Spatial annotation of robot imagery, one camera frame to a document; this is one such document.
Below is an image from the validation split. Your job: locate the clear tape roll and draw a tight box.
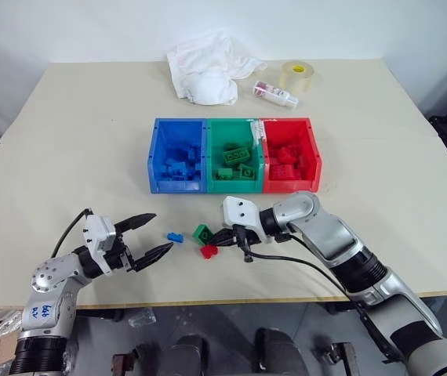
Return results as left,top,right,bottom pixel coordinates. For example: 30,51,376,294
279,60,316,96

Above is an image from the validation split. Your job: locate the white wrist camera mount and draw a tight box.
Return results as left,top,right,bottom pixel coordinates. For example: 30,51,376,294
222,195,268,246
82,214,118,276

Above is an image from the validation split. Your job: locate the large green studded block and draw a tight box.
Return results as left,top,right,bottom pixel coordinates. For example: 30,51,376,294
223,147,252,165

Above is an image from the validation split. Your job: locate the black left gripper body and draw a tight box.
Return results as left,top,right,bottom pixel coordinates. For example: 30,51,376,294
104,233,139,274

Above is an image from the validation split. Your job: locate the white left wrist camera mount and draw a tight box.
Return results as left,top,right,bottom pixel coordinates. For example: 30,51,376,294
82,214,118,276

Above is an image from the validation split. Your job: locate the large red studded block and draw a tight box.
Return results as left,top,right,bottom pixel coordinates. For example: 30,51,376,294
267,164,301,181

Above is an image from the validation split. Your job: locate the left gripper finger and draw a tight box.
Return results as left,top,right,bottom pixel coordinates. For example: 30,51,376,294
114,212,158,237
134,241,175,272

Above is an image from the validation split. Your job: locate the white crumpled cloth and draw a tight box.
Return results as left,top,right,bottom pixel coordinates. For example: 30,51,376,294
165,31,268,107

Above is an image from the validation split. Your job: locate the dark rounded shape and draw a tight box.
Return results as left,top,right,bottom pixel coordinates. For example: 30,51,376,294
254,327,307,376

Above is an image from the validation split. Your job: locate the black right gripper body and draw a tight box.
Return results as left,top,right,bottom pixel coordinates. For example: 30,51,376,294
227,224,264,248

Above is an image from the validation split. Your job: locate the green sloped block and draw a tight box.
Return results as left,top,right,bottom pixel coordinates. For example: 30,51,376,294
191,223,214,245

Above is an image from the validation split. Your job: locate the clear plastic bag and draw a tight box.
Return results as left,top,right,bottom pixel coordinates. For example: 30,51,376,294
128,308,158,328

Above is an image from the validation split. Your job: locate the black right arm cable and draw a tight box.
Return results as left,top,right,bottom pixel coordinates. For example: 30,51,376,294
235,226,405,363

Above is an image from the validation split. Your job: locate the red plastic bin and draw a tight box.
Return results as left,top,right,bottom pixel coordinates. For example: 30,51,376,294
260,117,322,193

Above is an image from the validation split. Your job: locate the blue stepped block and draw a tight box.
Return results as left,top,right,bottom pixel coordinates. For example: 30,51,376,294
161,157,187,178

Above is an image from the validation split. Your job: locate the blue flat block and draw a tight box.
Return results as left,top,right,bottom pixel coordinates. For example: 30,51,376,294
172,168,202,182

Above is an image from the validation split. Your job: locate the brown metal bracket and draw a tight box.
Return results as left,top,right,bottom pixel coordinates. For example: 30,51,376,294
316,341,366,376
111,343,151,376

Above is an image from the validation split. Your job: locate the blue square block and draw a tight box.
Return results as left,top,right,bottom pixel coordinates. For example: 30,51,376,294
186,143,204,162

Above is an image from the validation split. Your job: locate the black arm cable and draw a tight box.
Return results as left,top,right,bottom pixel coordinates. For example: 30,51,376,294
50,208,93,259
235,226,405,363

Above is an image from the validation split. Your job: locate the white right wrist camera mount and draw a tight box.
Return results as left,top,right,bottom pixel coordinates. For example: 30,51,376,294
222,195,268,246

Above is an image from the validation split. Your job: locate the red sloped block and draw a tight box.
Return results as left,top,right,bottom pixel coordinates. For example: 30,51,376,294
275,146,300,166

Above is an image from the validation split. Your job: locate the green plastic bin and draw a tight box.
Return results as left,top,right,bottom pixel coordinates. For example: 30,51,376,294
205,117,266,195

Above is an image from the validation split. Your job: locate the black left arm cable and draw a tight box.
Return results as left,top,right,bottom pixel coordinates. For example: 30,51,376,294
50,208,93,259

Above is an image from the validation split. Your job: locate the blue plastic bin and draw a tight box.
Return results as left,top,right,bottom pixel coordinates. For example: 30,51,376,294
147,117,209,194

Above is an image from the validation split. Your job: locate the small white bottle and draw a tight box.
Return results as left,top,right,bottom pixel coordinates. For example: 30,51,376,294
251,79,300,110

